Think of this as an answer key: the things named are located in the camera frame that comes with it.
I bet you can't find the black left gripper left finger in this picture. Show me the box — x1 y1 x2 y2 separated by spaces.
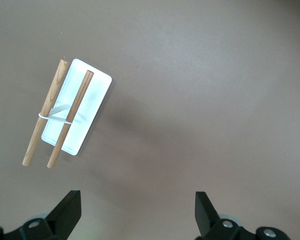
0 190 82 240

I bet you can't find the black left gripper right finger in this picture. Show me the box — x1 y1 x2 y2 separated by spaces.
194 191 289 240

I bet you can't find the wooden rack rod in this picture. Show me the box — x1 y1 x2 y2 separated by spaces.
46 70 95 169
22 58 71 167

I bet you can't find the white rack base tray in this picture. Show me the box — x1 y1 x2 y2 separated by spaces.
41 58 113 156

